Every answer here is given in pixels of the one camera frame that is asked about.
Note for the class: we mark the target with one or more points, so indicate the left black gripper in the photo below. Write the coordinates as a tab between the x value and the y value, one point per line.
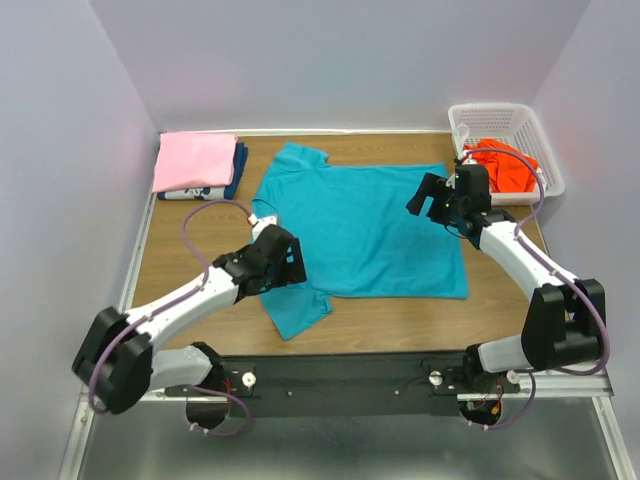
292	272

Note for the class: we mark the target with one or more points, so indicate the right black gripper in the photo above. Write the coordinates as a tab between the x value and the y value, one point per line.
433	186

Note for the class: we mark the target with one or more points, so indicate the teal t shirt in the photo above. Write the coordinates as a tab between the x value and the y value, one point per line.
356	236

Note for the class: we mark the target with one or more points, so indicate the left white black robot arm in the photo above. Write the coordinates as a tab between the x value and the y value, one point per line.
121	357

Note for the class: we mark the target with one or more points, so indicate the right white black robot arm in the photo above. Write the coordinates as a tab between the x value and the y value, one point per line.
565	322

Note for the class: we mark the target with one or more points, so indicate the orange t shirt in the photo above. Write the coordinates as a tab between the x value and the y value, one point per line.
506	173

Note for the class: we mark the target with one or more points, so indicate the white plastic basket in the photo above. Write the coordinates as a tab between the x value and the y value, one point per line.
517	126

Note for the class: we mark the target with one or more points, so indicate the folded navy blue t shirt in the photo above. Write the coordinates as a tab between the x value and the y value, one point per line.
214	193

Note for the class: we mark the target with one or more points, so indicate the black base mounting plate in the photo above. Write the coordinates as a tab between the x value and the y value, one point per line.
358	384

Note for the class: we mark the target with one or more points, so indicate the folded pink t shirt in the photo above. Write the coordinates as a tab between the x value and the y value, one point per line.
188	160

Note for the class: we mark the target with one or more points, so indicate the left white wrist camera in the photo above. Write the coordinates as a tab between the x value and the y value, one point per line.
262	222

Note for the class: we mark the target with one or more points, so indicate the aluminium frame rail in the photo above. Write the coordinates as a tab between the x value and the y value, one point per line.
88	400

